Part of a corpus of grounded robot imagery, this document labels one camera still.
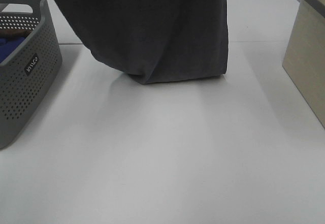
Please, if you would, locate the dark grey towel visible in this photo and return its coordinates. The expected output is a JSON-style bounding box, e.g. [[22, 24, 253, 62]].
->
[[54, 0, 229, 84]]

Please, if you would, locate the grey perforated plastic basket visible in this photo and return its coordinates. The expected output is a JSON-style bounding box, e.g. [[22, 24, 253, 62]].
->
[[1, 0, 62, 148]]

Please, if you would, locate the beige fabric storage bin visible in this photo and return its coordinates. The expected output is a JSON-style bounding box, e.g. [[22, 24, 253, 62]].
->
[[282, 0, 324, 126]]

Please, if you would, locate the blue cloth in basket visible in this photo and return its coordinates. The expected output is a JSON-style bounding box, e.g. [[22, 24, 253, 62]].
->
[[0, 37, 25, 63]]

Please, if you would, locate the brown cloth in basket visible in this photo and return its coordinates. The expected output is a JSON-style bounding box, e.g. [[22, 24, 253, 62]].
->
[[0, 29, 31, 39]]

